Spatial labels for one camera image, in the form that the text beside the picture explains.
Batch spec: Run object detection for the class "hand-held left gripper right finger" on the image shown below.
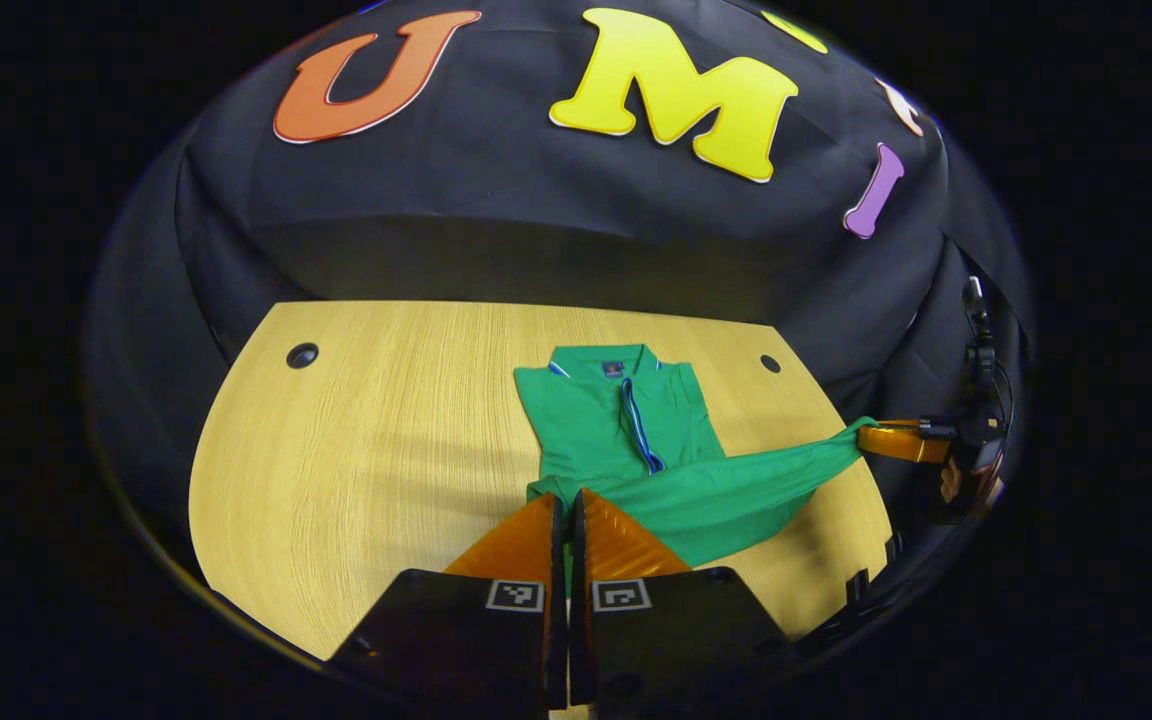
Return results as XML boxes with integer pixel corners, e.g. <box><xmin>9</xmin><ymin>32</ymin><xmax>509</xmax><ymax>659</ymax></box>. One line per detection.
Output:
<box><xmin>571</xmin><ymin>488</ymin><xmax>800</xmax><ymax>720</ymax></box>

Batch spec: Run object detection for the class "green T-shirt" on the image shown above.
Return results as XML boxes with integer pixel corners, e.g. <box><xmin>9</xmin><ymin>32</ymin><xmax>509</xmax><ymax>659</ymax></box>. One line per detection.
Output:
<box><xmin>514</xmin><ymin>344</ymin><xmax>879</xmax><ymax>573</ymax></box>

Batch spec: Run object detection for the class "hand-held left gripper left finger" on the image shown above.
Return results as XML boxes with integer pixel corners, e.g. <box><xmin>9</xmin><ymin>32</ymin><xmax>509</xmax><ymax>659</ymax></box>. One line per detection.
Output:
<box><xmin>326</xmin><ymin>491</ymin><xmax>570</xmax><ymax>720</ymax></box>

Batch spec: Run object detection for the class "black backdrop cloth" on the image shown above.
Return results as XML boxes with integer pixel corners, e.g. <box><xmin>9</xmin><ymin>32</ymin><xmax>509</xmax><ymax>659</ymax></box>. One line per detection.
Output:
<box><xmin>86</xmin><ymin>0</ymin><xmax>1037</xmax><ymax>561</ymax></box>

